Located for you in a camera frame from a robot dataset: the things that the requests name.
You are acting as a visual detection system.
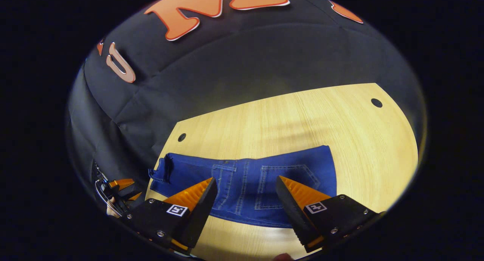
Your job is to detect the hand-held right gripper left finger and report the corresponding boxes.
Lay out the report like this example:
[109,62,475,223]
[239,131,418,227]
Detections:
[121,177,218,254]

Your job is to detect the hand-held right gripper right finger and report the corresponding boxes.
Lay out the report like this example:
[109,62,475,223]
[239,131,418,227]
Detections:
[275,176,384,254]

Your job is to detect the blue denim jeans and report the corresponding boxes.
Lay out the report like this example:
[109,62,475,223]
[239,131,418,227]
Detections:
[148,145,338,228]

